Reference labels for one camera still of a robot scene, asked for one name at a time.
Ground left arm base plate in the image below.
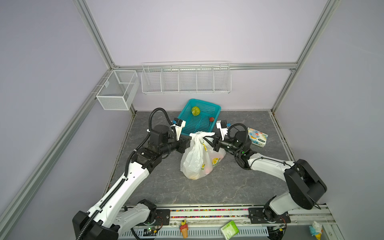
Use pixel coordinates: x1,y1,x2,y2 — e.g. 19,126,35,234
138,209,171,226

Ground white plastic bag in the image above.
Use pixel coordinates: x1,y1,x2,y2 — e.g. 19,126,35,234
181,132,226,180

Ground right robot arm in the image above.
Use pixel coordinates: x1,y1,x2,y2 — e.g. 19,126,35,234
204,121,327,223

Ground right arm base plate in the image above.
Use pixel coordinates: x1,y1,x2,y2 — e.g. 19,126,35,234
248,208,291,224

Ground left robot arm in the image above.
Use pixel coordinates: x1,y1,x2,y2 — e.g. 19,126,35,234
73,108,191,240

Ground toy ice cream cone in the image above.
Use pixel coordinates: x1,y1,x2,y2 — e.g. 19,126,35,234
180,220,189,239

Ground white mesh wall basket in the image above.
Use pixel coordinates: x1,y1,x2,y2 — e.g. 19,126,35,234
96,70,140,111

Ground teal plastic basket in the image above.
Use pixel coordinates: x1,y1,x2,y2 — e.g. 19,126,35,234
178,99,221,136

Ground colourful tissue pack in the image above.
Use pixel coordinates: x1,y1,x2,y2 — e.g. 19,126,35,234
248,128,268,148

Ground white wire shelf rack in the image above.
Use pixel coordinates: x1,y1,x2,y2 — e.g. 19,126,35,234
141,61,232,94

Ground green white box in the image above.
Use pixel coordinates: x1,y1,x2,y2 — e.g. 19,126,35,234
220,221,240,240

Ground fake green fruit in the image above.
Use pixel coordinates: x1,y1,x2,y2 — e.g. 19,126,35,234
191,106,201,116

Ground blue toy ice cream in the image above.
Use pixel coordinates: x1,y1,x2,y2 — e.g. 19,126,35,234
309,221,323,240

